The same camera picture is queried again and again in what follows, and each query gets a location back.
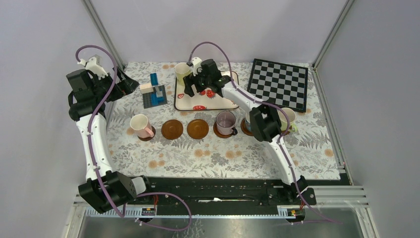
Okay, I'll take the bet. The yellow mug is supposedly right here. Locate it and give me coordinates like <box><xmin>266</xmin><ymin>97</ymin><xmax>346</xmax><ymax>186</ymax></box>
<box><xmin>174</xmin><ymin>62</ymin><xmax>191</xmax><ymax>86</ymax></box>

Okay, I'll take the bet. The strawberry print serving tray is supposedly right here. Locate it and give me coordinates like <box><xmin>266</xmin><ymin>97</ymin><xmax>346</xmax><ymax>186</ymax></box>
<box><xmin>174</xmin><ymin>79</ymin><xmax>238</xmax><ymax>111</ymax></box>

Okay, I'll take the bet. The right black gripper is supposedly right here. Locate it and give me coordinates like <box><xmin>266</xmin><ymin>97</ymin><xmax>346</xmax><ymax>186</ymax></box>
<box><xmin>183</xmin><ymin>68</ymin><xmax>211</xmax><ymax>98</ymax></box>

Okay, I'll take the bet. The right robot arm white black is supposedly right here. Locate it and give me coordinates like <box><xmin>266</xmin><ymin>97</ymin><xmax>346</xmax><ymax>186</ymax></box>
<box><xmin>183</xmin><ymin>58</ymin><xmax>308</xmax><ymax>204</ymax></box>

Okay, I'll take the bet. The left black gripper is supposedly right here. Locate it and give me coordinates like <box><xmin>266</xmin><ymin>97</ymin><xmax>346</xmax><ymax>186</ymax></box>
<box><xmin>91</xmin><ymin>66</ymin><xmax>138</xmax><ymax>102</ymax></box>

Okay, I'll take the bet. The black white chessboard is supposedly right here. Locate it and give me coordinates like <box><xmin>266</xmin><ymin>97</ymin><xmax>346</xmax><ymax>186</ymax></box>
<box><xmin>247</xmin><ymin>59</ymin><xmax>309</xmax><ymax>113</ymax></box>

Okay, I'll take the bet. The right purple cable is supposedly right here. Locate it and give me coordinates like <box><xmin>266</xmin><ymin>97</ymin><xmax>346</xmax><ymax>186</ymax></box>
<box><xmin>187</xmin><ymin>42</ymin><xmax>343</xmax><ymax>225</ymax></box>

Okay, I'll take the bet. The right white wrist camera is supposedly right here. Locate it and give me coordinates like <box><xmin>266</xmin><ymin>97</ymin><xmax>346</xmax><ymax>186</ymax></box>
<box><xmin>186</xmin><ymin>57</ymin><xmax>202</xmax><ymax>75</ymax></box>

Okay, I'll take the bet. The toy block stack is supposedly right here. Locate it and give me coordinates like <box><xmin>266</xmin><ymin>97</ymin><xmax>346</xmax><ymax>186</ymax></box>
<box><xmin>140</xmin><ymin>73</ymin><xmax>167</xmax><ymax>109</ymax></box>

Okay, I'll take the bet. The grey purple mug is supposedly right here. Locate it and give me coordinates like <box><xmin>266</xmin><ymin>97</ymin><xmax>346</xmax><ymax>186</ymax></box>
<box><xmin>216</xmin><ymin>111</ymin><xmax>238</xmax><ymax>136</ymax></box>

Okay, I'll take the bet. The blue mug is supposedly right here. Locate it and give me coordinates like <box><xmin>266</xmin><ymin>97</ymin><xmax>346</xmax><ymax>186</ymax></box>
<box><xmin>245</xmin><ymin>113</ymin><xmax>251</xmax><ymax>132</ymax></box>

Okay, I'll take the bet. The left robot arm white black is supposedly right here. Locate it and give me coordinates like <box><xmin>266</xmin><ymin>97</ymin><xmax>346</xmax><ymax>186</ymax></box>
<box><xmin>66</xmin><ymin>68</ymin><xmax>154</xmax><ymax>214</ymax></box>

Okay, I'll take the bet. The pink mug front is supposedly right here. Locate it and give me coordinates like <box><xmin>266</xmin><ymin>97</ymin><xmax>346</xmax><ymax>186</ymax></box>
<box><xmin>130</xmin><ymin>114</ymin><xmax>154</xmax><ymax>138</ymax></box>

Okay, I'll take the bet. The floral tablecloth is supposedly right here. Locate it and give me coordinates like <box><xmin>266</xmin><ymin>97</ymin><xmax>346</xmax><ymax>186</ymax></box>
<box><xmin>107</xmin><ymin>62</ymin><xmax>340</xmax><ymax>180</ymax></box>

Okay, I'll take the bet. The green mug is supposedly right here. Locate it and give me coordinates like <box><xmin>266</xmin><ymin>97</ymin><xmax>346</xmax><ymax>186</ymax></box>
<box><xmin>278</xmin><ymin>108</ymin><xmax>298</xmax><ymax>132</ymax></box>

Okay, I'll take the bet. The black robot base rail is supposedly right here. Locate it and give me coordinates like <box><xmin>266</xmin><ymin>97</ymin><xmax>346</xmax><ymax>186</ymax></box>
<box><xmin>145</xmin><ymin>177</ymin><xmax>301</xmax><ymax>216</ymax></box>

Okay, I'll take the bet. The dark walnut coaster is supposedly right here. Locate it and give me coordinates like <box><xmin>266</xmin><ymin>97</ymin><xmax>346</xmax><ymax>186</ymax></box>
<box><xmin>137</xmin><ymin>126</ymin><xmax>156</xmax><ymax>141</ymax></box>

